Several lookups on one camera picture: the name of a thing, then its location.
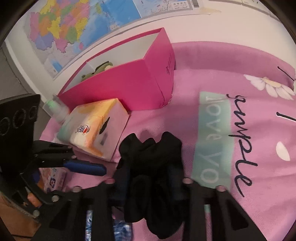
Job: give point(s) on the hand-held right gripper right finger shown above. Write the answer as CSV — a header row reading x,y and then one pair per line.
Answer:
x,y
196,208

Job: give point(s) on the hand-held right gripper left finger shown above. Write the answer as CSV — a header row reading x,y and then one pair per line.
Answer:
x,y
104,204

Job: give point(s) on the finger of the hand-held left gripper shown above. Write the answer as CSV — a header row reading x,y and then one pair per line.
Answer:
x,y
49,198
87,168

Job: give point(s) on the cotton pads packet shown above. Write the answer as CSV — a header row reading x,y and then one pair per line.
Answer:
x,y
54,179

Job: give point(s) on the blue gingham scrunchie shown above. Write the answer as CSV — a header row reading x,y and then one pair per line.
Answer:
x,y
122,229

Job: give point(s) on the black scrunchie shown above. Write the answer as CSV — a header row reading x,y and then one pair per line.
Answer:
x,y
150,166

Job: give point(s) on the pink cardboard box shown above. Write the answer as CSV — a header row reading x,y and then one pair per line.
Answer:
x,y
129,88

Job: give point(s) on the green plush toy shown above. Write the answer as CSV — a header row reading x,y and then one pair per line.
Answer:
x,y
101,67

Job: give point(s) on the pastel tissue pack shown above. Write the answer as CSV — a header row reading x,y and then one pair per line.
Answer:
x,y
92,125

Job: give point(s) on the white spray bottle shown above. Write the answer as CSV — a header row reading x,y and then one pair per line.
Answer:
x,y
60,111

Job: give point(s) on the grey door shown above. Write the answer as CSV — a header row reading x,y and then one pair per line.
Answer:
x,y
9,74

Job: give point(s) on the pink printed bedsheet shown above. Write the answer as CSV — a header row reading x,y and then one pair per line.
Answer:
x,y
254,92

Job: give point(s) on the colourful wall map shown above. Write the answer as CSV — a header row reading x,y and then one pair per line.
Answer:
x,y
69,23

